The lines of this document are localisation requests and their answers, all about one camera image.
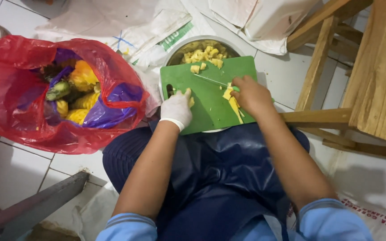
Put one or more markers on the person's left hand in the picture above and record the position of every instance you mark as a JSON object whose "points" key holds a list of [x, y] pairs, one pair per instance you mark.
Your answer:
{"points": [[176, 110]]}

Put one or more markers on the person's right hand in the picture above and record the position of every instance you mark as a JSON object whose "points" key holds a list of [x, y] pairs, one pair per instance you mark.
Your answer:
{"points": [[255, 97]]}

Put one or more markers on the person's left fingers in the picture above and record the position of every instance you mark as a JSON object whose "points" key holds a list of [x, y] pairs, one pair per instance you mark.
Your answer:
{"points": [[179, 95]]}

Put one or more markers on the person's right fingers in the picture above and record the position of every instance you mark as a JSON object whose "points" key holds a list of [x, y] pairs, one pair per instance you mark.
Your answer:
{"points": [[241, 85]]}

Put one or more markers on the yellow pineapple piece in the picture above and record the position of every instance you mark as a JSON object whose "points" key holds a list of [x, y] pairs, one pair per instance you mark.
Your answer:
{"points": [[191, 102]]}

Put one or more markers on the long pineapple strip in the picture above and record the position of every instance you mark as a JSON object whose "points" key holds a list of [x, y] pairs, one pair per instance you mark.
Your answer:
{"points": [[235, 107]]}

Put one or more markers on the green plastic cutting board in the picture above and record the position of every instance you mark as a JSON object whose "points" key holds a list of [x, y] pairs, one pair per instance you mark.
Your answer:
{"points": [[209, 100]]}

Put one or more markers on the small pineapple cube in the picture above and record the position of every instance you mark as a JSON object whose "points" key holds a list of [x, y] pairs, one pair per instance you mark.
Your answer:
{"points": [[203, 66], [195, 69]]}

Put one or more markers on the round metal bowl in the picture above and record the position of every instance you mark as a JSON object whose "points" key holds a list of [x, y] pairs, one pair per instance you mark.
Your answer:
{"points": [[176, 55]]}

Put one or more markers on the heap of pineapple chunks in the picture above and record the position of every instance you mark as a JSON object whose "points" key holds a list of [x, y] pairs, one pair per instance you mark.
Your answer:
{"points": [[206, 53]]}

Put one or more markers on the plain white folded sack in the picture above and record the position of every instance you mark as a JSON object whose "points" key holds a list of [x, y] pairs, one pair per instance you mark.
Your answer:
{"points": [[260, 20]]}

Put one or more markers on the purple plastic bag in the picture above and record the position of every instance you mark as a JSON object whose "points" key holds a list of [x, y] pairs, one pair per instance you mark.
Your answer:
{"points": [[109, 110]]}

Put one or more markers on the dark blue striped trousers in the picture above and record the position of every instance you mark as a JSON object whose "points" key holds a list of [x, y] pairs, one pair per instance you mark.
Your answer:
{"points": [[126, 157]]}

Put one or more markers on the white sack with green print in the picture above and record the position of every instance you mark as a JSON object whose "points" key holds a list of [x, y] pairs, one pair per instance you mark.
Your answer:
{"points": [[129, 26]]}

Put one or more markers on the dark blue apron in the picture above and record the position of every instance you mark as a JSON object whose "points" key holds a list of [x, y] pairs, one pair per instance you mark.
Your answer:
{"points": [[219, 174]]}

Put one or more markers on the peeled yellow pineapple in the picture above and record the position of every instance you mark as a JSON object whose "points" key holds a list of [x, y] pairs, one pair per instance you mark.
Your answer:
{"points": [[77, 115], [62, 107], [83, 76], [86, 101]]}

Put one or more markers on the wooden stool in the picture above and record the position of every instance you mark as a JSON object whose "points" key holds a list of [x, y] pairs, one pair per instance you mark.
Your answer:
{"points": [[323, 36]]}

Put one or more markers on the green pineapple stalk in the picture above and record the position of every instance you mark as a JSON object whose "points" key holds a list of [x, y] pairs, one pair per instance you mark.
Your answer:
{"points": [[57, 91]]}

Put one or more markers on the wooden table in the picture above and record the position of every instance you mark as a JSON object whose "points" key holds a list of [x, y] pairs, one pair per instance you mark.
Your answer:
{"points": [[377, 70]]}

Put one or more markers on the crumpled white plastic sheet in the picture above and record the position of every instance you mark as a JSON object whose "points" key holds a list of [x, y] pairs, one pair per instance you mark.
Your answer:
{"points": [[95, 209]]}

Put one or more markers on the light blue shirt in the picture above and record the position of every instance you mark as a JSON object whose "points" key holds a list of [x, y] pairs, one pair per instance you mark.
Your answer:
{"points": [[330, 222]]}

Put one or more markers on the red plastic bag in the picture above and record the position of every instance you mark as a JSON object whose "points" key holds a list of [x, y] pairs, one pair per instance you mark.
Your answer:
{"points": [[8, 100]]}

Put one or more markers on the grey metal bar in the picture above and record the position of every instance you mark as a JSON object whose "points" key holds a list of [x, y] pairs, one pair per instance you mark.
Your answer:
{"points": [[28, 209]]}

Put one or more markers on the white sack with red print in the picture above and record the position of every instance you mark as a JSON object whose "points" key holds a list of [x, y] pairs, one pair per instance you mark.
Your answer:
{"points": [[377, 217]]}

